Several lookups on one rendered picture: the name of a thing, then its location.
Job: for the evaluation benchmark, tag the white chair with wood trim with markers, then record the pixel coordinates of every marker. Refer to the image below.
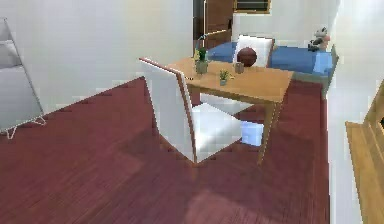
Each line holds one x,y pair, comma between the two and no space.
213,133
256,45

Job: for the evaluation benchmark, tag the small potted plant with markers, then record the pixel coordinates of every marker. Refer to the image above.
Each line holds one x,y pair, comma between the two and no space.
223,77

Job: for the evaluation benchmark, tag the large potted plant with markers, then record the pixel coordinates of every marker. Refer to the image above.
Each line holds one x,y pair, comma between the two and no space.
201,61

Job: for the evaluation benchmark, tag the pale blue box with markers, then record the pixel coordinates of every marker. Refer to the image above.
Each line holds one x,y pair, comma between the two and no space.
252,133

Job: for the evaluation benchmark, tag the grey mug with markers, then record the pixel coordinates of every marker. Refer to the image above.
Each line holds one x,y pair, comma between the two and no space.
239,67

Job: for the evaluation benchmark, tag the wooden table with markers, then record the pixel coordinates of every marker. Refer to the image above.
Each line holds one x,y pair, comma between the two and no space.
256,83

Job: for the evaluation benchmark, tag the brown basketball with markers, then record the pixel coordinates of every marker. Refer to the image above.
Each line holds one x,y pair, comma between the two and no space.
247,57

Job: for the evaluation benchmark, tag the brown wooden door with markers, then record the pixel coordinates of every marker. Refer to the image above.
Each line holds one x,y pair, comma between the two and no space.
216,20

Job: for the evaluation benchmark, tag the blue bed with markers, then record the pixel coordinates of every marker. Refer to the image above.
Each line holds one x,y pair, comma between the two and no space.
296,60

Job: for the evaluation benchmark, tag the wood framed window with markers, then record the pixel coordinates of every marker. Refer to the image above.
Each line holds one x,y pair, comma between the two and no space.
252,6

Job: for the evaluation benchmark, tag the black and white teddy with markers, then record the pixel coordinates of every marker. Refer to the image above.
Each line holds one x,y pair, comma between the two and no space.
320,39

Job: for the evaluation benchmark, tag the grey leaning shelf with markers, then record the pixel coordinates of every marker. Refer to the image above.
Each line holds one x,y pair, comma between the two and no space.
16,90

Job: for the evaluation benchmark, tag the wooden cabinet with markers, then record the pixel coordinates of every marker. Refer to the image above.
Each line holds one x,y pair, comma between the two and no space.
366,156

